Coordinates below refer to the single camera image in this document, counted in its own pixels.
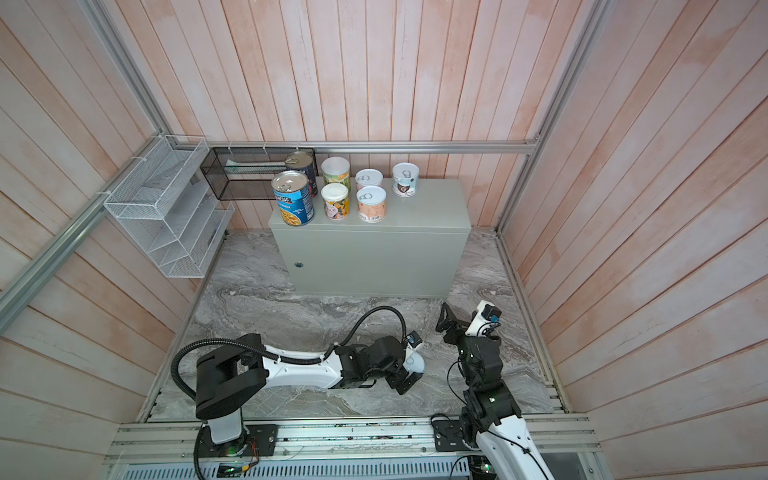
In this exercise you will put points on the yellow can white lid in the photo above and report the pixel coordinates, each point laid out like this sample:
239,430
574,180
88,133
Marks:
336,201
336,170

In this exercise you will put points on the dark blue tomato can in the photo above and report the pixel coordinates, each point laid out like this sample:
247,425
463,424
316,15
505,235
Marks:
304,161

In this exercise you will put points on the pink-label short can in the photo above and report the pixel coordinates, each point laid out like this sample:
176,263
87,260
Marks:
368,177

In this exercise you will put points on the orange-label short can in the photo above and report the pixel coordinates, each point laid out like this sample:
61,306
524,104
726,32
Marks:
371,202

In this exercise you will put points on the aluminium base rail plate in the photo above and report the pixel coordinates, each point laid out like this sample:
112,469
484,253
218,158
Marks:
360,448

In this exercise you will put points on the short white-top can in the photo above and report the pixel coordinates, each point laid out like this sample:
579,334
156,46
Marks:
414,362

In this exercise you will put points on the grey-label short can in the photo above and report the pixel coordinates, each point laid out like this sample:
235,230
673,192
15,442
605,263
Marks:
405,178

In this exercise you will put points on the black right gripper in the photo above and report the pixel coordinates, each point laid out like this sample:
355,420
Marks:
462,335

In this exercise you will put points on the aluminium wall rail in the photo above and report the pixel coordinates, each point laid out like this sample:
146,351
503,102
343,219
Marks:
378,147

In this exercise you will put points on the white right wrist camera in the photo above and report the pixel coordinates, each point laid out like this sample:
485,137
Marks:
485,319

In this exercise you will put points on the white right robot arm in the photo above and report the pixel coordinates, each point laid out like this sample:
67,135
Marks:
509,448

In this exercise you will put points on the grey metal cabinet box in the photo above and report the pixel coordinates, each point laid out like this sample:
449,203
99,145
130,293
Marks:
414,251

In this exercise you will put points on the black wire mesh basket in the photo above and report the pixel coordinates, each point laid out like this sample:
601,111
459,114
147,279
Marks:
244,174

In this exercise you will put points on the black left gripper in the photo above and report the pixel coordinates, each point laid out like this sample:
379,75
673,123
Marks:
399,372

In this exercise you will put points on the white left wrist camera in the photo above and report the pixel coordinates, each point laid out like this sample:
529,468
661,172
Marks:
413,340

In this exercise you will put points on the blue soup can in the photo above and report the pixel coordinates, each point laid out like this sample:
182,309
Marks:
293,196

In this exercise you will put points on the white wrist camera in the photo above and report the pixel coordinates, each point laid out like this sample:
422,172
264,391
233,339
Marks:
413,340
485,319

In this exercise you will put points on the white wire mesh shelf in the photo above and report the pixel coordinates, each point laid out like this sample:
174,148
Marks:
169,209

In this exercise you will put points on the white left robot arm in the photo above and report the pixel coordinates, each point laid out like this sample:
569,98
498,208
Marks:
221,374

